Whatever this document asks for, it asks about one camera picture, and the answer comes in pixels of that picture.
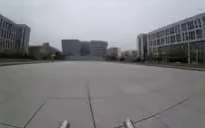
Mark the grey paved plaza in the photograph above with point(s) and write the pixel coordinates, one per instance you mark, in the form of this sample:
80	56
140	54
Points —
100	80

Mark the wide grey stairs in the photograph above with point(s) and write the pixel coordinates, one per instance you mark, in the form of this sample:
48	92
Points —
85	57

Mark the small pale buildings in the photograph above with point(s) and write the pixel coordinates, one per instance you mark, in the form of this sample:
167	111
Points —
121	54

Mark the grey twin-block building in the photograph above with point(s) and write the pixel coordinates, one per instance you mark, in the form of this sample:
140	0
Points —
85	47

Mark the low dark building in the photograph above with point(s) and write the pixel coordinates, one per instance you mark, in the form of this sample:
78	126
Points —
43	51

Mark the robot's own part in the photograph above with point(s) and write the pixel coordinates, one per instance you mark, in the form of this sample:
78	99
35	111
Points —
129	123
64	124

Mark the raised kerb strip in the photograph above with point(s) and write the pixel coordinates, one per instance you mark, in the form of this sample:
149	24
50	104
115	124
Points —
13	63
183	67

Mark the long pale office building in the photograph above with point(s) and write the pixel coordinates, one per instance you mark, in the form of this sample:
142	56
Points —
181	38

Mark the large grey glazed building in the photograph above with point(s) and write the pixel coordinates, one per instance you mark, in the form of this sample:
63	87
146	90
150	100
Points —
5	35

